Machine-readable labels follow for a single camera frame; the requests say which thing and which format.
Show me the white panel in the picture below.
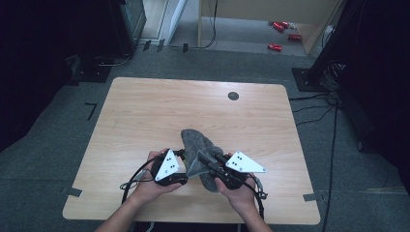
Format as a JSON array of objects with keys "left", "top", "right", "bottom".
[{"left": 165, "top": 0, "right": 189, "bottom": 46}]

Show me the person's dark clothing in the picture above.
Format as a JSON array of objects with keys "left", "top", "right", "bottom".
[{"left": 132, "top": 221, "right": 249, "bottom": 232}]

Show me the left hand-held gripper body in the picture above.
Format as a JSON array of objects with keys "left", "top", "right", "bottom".
[{"left": 150, "top": 149, "right": 181, "bottom": 188}]

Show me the black looped floor cable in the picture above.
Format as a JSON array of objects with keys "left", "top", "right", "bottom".
[{"left": 95, "top": 52, "right": 133, "bottom": 68}]

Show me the black stand base plate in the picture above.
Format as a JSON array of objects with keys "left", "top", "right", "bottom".
[{"left": 291, "top": 67, "right": 327, "bottom": 93}]

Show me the person's left hand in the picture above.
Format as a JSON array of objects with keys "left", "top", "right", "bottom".
[{"left": 129, "top": 148, "right": 183, "bottom": 207}]

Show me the long black floor cable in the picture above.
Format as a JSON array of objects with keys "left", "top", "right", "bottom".
[{"left": 321, "top": 105, "right": 339, "bottom": 232}]

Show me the hand-held gripper cable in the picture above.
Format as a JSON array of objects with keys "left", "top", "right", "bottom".
[
  {"left": 245, "top": 173, "right": 269, "bottom": 220},
  {"left": 119, "top": 154, "right": 162, "bottom": 205}
]

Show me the left hand-held gripper cable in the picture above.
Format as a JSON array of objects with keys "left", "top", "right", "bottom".
[{"left": 119, "top": 154, "right": 162, "bottom": 205}]

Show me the right hand-held gripper cable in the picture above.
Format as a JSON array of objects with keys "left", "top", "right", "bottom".
[{"left": 245, "top": 173, "right": 269, "bottom": 220}]

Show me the black floor plate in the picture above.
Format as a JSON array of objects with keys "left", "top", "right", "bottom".
[{"left": 69, "top": 54, "right": 112, "bottom": 84}]

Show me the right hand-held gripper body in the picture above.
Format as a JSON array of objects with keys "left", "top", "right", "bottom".
[{"left": 211, "top": 150, "right": 267, "bottom": 190}]

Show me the dark curtain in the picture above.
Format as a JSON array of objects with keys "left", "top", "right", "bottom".
[
  {"left": 0, "top": 0, "right": 112, "bottom": 154},
  {"left": 307, "top": 0, "right": 410, "bottom": 185}
]

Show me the person's right hand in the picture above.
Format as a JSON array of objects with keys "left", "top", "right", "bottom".
[{"left": 215, "top": 173, "right": 259, "bottom": 212}]

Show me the black cabinet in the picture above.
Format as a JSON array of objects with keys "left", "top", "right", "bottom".
[{"left": 107, "top": 0, "right": 148, "bottom": 57}]

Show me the grey cloth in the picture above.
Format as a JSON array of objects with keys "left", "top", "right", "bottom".
[{"left": 180, "top": 129, "right": 226, "bottom": 193}]

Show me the coiled cable bundle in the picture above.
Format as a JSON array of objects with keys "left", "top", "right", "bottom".
[{"left": 320, "top": 62, "right": 347, "bottom": 93}]

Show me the black hanging cable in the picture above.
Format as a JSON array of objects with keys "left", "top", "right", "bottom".
[{"left": 167, "top": 0, "right": 219, "bottom": 50}]

